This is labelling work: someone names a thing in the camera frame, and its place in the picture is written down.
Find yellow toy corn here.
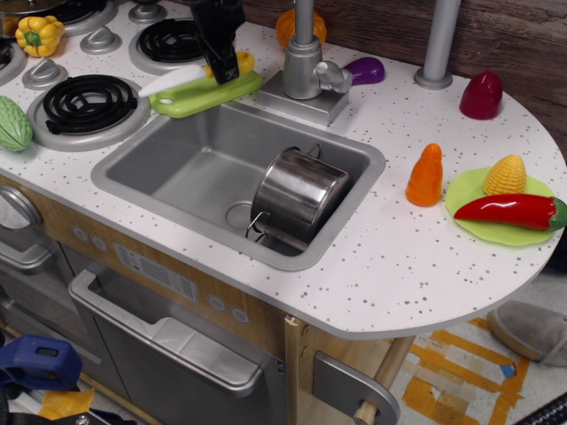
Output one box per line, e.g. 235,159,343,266
482,155,527,196

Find grey stove knob top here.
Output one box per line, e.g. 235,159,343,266
128,0,167,24

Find grey stove knob rear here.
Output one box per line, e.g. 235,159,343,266
80,27,122,55

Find steel pot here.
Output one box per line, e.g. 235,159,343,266
246,147,353,251

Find green toy bitter gourd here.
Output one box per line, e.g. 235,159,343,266
0,96,33,151

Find grey toy sink basin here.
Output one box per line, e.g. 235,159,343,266
91,103,385,271

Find grey round dial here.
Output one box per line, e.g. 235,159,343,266
1,185,43,231

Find grey metal pole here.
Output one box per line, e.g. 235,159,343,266
414,0,461,90

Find yellow toy bell pepper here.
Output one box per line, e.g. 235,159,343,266
15,16,66,58

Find blue clamp tool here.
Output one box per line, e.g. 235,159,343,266
1,335,82,390

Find orange toy carrot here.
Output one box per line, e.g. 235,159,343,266
405,143,443,207

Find red toy chili pepper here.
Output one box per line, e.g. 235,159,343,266
454,194,566,232

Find green cutting board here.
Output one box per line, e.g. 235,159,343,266
149,71,264,119

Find black front stove coil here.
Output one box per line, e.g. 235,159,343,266
43,75,138,135

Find grey oven door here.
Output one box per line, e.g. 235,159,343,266
69,270,287,424

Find silver toy faucet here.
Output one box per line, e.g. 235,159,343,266
257,0,353,126

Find grey shoe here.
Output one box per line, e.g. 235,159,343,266
487,301,566,367

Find orange toy pumpkin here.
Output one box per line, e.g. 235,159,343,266
276,9,327,50

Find dark red toy fruit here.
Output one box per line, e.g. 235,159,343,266
459,71,503,120

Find light green plate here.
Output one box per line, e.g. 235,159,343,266
444,167,554,246

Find purple toy eggplant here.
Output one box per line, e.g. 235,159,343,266
345,57,385,86

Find grey stove knob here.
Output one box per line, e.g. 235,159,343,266
128,0,167,24
22,58,68,90
80,27,122,55

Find white knife yellow handle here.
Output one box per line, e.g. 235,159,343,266
138,50,255,97

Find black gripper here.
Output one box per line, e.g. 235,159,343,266
184,0,245,84

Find grey stove knob front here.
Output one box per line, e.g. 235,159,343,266
22,58,68,90

